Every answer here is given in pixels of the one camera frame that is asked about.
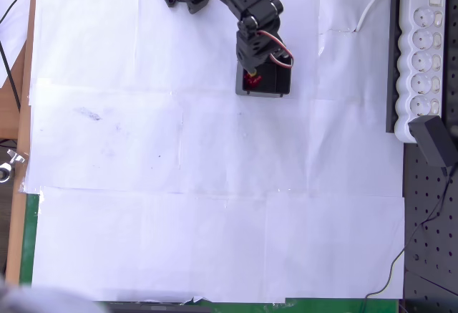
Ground red white servo cable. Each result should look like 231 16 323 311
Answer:
256 29 295 69

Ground thick black cable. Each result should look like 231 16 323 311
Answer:
0 42 21 113

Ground black box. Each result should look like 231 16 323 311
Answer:
235 59 293 100

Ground thin black adapter cable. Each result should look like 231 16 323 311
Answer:
361 165 457 313

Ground white power strip cable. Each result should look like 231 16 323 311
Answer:
355 0 430 33

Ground black power adapter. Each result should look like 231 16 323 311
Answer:
408 115 457 169

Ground white power strip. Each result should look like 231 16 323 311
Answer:
393 0 447 145

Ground black pegboard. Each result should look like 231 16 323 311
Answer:
403 140 458 313

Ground red objects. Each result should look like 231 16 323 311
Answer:
243 72 263 90

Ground blurred grey round object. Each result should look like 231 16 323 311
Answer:
0 273 104 313

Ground black rail under power strip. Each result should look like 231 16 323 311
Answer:
385 0 402 135

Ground metal clamp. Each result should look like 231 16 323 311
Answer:
0 148 29 185

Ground white paper table cover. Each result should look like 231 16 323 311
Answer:
26 0 406 304

